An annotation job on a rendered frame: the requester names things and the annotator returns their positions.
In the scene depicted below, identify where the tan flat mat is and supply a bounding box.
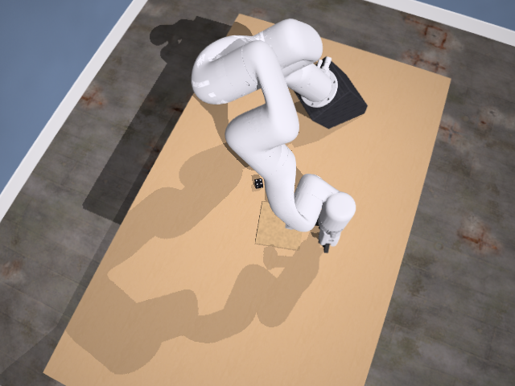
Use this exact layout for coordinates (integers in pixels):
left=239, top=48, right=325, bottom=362
left=255, top=202, right=302, bottom=250

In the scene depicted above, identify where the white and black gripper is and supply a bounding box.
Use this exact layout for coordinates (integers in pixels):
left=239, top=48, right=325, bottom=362
left=318, top=226, right=343, bottom=253

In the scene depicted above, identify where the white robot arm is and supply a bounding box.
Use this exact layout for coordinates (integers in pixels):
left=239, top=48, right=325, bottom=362
left=192, top=18, right=356, bottom=239

